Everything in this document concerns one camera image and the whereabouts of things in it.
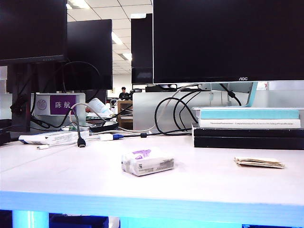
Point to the tissue packet with purple print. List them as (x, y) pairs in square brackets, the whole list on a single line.
[(147, 164)]

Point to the beige tissue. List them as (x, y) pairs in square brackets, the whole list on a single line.
[(259, 162)]

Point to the white desk partition panel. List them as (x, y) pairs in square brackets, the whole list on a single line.
[(145, 111)]

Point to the brown wooden cabinet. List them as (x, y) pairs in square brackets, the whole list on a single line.
[(124, 118)]

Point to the seated person in black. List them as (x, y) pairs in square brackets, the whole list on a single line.
[(124, 93)]

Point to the white video adapter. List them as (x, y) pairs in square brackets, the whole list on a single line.
[(105, 137)]

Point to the black computer mouse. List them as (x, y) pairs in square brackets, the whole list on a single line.
[(102, 129)]

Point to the white plastic bottle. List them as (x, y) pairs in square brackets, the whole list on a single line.
[(99, 105)]

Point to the printed cardboard box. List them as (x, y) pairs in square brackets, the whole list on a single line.
[(97, 116)]

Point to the narrow black monitor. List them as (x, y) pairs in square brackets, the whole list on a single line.
[(142, 47)]

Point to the black monitor seen from behind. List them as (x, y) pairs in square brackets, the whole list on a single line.
[(90, 52)]

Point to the white sign holder purple label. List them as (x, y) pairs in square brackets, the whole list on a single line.
[(63, 104)]

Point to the teal paperback book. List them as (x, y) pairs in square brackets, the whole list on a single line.
[(249, 114)]

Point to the white paperback book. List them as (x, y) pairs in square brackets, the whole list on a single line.
[(249, 124)]

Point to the long white printed box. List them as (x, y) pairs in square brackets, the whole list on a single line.
[(54, 137)]

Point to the silver and teal monitor stand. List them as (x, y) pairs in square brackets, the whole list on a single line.
[(252, 95)]

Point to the black AOC monitor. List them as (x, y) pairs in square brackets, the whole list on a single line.
[(225, 40)]

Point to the large black monitor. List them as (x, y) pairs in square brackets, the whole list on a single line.
[(31, 28)]

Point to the black box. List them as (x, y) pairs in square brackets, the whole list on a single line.
[(4, 137)]

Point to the black monitor stand post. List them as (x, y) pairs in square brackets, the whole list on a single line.
[(21, 80)]

